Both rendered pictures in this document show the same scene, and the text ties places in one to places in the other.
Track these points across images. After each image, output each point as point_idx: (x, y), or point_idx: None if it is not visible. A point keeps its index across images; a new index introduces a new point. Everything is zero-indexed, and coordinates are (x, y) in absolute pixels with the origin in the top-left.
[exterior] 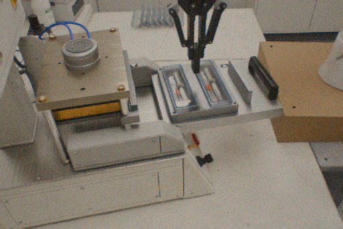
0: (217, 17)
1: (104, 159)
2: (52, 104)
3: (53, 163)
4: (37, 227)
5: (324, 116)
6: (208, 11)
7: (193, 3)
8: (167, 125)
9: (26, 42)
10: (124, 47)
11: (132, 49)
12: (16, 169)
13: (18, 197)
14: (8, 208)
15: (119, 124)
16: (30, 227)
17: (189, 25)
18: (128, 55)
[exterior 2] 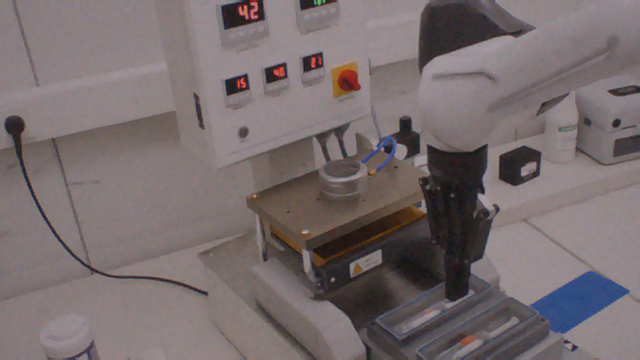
0: (474, 227)
1: (274, 309)
2: (255, 207)
3: None
4: (231, 345)
5: None
6: (462, 208)
7: (438, 184)
8: (344, 327)
9: (363, 143)
10: (630, 247)
11: (637, 259)
12: (238, 260)
13: (219, 289)
14: (214, 295)
15: (355, 300)
16: (228, 339)
17: (441, 216)
18: (613, 262)
